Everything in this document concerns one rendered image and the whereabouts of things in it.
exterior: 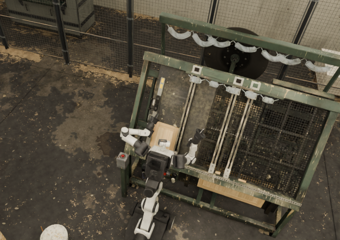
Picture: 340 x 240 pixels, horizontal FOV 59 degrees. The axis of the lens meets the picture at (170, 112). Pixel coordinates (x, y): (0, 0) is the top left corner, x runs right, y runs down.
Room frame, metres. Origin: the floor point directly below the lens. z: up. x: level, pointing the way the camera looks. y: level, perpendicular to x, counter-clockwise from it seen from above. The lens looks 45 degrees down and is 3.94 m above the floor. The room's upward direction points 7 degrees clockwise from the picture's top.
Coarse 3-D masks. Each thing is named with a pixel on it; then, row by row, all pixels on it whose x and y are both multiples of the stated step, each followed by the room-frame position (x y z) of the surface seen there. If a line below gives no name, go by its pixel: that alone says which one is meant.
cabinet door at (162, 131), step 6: (156, 126) 2.50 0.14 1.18; (162, 126) 2.50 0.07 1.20; (168, 126) 2.49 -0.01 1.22; (174, 126) 2.49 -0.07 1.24; (156, 132) 2.46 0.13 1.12; (162, 132) 2.46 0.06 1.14; (168, 132) 2.45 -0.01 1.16; (174, 132) 2.44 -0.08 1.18; (156, 138) 2.42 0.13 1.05; (162, 138) 2.41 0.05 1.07; (168, 138) 2.41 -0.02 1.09; (174, 138) 2.40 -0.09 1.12; (150, 144) 2.39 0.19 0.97; (156, 144) 2.38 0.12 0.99; (174, 144) 2.36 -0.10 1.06
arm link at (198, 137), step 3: (198, 129) 2.16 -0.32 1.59; (198, 132) 2.12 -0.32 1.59; (195, 135) 2.12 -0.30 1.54; (198, 135) 2.10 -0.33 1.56; (201, 135) 2.09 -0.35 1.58; (204, 135) 2.10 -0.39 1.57; (192, 138) 2.12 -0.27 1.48; (195, 138) 2.10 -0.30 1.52; (198, 138) 2.09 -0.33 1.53; (201, 138) 2.09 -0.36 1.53; (195, 141) 2.08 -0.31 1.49; (198, 141) 2.08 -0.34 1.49
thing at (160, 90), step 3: (165, 78) 2.81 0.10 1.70; (159, 84) 2.76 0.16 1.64; (159, 87) 2.74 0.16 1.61; (162, 87) 2.74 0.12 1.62; (159, 90) 2.72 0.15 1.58; (162, 90) 2.73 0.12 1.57; (159, 93) 2.70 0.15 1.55; (159, 102) 2.65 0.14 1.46; (153, 111) 2.59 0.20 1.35; (153, 114) 2.57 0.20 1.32; (147, 138) 2.41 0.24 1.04; (150, 138) 2.41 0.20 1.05; (147, 141) 2.39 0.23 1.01
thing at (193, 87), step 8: (192, 72) 2.74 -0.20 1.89; (200, 72) 2.73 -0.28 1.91; (192, 80) 2.61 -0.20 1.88; (192, 88) 2.70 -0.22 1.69; (192, 96) 2.62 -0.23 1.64; (184, 112) 2.53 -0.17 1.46; (184, 120) 2.50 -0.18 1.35; (184, 128) 2.45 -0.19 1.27; (176, 144) 2.33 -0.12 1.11; (176, 152) 2.27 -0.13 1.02
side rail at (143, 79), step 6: (144, 60) 2.92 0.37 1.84; (144, 66) 2.88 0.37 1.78; (144, 72) 2.85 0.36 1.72; (144, 78) 2.81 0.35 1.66; (144, 84) 2.81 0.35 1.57; (138, 90) 2.74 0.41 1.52; (144, 90) 2.81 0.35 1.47; (138, 96) 2.70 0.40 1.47; (138, 102) 2.66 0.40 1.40; (138, 108) 2.63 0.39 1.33; (132, 114) 2.59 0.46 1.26; (138, 114) 2.64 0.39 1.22; (132, 120) 2.55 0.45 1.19; (132, 126) 2.50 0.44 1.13; (126, 144) 2.39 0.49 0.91
